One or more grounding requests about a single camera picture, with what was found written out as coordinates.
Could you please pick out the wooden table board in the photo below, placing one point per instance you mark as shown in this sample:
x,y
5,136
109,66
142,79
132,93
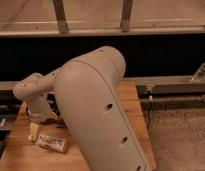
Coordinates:
x,y
22,155

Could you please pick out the blue object at left edge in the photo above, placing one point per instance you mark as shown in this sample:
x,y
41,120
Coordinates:
x,y
2,121

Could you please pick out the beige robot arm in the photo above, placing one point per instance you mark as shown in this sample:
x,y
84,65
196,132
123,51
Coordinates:
x,y
85,89

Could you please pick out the left metal window post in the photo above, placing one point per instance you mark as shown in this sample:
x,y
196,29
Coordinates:
x,y
60,16

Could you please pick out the black ceramic bowl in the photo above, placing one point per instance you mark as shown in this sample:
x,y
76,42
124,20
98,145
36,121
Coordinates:
x,y
54,116

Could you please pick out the right metal window post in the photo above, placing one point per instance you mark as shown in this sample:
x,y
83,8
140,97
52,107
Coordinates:
x,y
126,15

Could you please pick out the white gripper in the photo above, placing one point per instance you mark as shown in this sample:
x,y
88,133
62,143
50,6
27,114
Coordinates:
x,y
39,112

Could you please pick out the metal window post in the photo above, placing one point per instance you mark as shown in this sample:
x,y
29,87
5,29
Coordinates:
x,y
60,16
126,15

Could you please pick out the white labelled bottle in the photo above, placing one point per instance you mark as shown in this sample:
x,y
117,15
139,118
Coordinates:
x,y
50,143

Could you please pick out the small red toy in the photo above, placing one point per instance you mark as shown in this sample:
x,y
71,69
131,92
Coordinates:
x,y
61,124

